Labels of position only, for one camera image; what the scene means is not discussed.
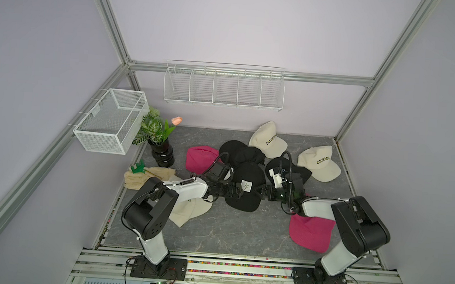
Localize cream cap back right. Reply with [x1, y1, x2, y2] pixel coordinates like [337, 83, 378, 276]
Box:
[297, 145, 341, 183]

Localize cream cap front left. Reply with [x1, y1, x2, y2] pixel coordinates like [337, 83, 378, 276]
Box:
[168, 177, 213, 227]

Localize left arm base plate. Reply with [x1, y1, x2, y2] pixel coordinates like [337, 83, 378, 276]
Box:
[130, 256, 188, 281]

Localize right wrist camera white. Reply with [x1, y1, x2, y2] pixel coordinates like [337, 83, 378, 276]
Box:
[269, 167, 284, 189]

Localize pink tulip flower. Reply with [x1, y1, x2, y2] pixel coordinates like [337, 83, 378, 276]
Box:
[171, 117, 183, 126]

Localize pink cap right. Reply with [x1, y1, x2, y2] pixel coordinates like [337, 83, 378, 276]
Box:
[289, 215, 335, 253]

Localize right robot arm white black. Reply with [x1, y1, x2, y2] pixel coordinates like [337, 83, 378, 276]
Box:
[261, 169, 391, 284]

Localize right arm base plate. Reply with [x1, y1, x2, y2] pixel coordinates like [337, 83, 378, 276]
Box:
[291, 267, 347, 284]

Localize black cap with white label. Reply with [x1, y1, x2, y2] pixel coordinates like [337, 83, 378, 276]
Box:
[225, 162, 266, 212]

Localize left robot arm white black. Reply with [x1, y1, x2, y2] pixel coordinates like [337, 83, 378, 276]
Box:
[121, 163, 246, 269]

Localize pink cap left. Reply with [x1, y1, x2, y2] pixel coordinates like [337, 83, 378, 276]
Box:
[185, 146, 219, 175]

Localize cream cap back centre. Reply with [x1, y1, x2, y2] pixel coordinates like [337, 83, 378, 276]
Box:
[248, 121, 288, 159]

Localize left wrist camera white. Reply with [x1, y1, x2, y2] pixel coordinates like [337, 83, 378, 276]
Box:
[224, 169, 234, 182]

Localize green artificial plant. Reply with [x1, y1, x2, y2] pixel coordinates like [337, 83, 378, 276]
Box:
[132, 106, 175, 146]

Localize cream cap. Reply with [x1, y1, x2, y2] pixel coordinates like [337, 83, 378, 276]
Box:
[168, 177, 213, 227]
[297, 145, 341, 183]
[248, 121, 288, 159]

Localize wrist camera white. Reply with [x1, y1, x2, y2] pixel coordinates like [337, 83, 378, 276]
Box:
[224, 169, 234, 182]
[269, 167, 284, 189]

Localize black plant pot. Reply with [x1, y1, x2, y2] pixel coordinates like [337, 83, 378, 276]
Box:
[148, 139, 175, 168]

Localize pink cap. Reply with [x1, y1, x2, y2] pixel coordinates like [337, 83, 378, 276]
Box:
[289, 215, 335, 253]
[185, 146, 219, 175]

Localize long white wire shelf basket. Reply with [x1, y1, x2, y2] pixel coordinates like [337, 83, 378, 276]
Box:
[163, 60, 286, 111]

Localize white wire cube basket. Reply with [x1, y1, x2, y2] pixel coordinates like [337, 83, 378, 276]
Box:
[73, 88, 149, 155]

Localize small green toy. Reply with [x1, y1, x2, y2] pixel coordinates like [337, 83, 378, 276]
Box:
[130, 160, 146, 174]

